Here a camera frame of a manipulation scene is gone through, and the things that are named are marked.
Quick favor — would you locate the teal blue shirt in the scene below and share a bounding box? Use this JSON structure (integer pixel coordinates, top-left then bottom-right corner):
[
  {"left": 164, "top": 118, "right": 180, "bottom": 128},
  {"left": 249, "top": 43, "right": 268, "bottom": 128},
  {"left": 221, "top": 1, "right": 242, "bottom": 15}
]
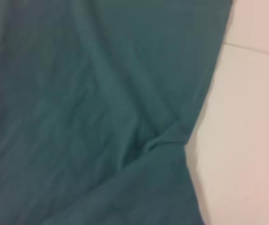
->
[{"left": 0, "top": 0, "right": 234, "bottom": 225}]

